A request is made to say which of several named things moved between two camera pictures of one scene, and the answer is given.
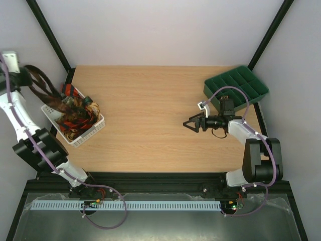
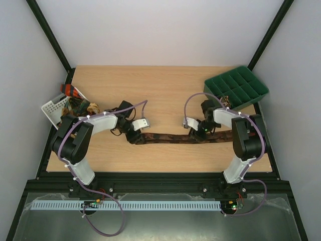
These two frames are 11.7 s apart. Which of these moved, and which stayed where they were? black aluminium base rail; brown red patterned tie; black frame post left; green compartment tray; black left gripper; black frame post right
Moved: black left gripper; brown red patterned tie
Stayed: black frame post right; black aluminium base rail; green compartment tray; black frame post left
